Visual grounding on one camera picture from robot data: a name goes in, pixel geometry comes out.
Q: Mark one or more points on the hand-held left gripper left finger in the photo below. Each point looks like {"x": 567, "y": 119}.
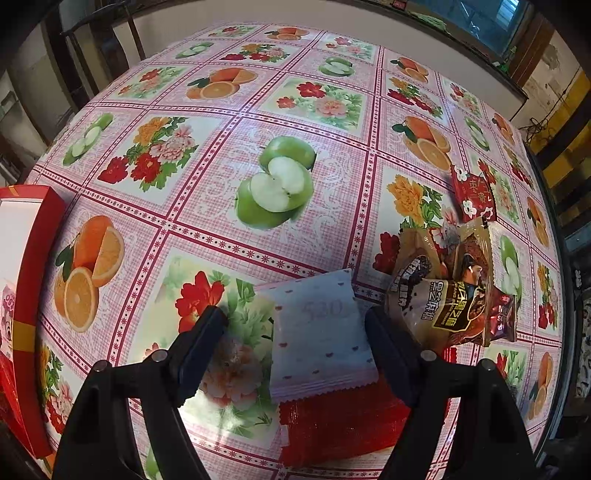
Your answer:
{"x": 198, "y": 350}

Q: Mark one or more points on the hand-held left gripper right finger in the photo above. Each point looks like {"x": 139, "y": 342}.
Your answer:
{"x": 392, "y": 350}

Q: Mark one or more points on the brown gold-label snack bag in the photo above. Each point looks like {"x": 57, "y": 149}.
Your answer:
{"x": 443, "y": 314}

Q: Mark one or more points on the white dotted snack packet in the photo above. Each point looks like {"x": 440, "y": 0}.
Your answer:
{"x": 318, "y": 341}

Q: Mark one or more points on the large red snack packet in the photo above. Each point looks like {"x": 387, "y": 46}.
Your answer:
{"x": 341, "y": 429}

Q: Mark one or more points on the red floral snack packet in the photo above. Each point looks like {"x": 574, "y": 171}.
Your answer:
{"x": 475, "y": 198}

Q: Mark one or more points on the red gift box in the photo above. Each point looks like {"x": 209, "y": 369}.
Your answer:
{"x": 37, "y": 277}

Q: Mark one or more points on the green cloth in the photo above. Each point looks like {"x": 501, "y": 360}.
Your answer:
{"x": 431, "y": 21}

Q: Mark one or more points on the dark wooden chair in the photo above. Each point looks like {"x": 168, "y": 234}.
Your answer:
{"x": 97, "y": 25}

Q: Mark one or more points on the barred window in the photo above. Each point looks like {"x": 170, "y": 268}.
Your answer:
{"x": 485, "y": 18}

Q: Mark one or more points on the small red device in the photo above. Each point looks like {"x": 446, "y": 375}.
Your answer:
{"x": 398, "y": 4}

